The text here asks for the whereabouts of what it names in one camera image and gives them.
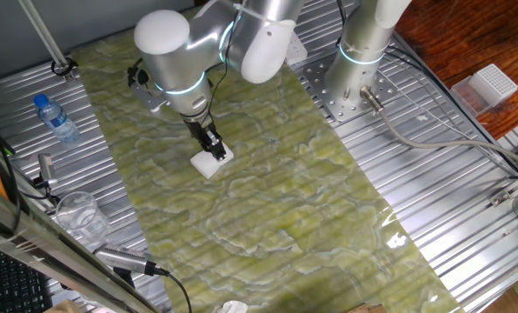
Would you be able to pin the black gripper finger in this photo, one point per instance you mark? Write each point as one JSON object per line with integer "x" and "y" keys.
{"x": 206, "y": 145}
{"x": 217, "y": 148}

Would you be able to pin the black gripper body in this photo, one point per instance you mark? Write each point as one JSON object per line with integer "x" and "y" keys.
{"x": 200, "y": 128}

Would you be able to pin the white sponge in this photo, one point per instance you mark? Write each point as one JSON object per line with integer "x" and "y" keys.
{"x": 204, "y": 166}

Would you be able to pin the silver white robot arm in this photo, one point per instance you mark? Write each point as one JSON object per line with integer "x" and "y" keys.
{"x": 172, "y": 65}

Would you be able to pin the green marble pattern mat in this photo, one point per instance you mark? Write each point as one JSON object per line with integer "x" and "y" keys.
{"x": 285, "y": 195}

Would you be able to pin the white power strip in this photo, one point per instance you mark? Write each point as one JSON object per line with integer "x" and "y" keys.
{"x": 298, "y": 52}

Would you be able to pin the water bottle blue cap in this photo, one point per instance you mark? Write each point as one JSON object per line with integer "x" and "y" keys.
{"x": 59, "y": 124}

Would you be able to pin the clear glass beaker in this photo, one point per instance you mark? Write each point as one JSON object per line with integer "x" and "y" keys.
{"x": 83, "y": 217}

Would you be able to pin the crumpled white tissue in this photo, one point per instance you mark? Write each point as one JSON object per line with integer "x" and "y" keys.
{"x": 233, "y": 307}

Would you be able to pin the aluminium pole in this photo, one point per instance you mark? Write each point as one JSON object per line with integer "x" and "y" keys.
{"x": 41, "y": 32}

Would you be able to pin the tan wooden block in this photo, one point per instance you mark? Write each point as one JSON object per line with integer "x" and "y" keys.
{"x": 63, "y": 307}

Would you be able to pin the brown cardboard piece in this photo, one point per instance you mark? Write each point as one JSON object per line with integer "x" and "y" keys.
{"x": 365, "y": 309}

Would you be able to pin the black keyboard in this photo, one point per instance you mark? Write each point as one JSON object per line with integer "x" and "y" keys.
{"x": 11, "y": 287}

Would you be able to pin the clear plastic box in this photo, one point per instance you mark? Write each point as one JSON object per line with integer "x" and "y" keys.
{"x": 467, "y": 99}

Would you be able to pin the white pipette tip box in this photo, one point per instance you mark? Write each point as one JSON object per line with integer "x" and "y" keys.
{"x": 496, "y": 82}

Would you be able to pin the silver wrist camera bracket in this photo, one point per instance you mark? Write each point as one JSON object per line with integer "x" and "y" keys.
{"x": 148, "y": 97}

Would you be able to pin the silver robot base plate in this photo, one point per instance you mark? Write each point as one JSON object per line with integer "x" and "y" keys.
{"x": 341, "y": 111}

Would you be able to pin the silver ribbed camera bar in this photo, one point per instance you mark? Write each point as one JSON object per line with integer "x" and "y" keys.
{"x": 124, "y": 260}

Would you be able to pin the black camera stand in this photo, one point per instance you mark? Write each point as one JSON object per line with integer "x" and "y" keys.
{"x": 124, "y": 277}

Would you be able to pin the small silver camera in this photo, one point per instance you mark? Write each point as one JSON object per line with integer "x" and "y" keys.
{"x": 47, "y": 167}

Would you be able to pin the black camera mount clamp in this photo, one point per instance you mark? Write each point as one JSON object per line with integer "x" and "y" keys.
{"x": 46, "y": 183}

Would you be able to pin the aluminium frame beam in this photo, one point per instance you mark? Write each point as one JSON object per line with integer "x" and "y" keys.
{"x": 46, "y": 248}

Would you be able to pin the small metal corner bracket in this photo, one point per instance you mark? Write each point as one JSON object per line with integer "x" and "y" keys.
{"x": 500, "y": 198}

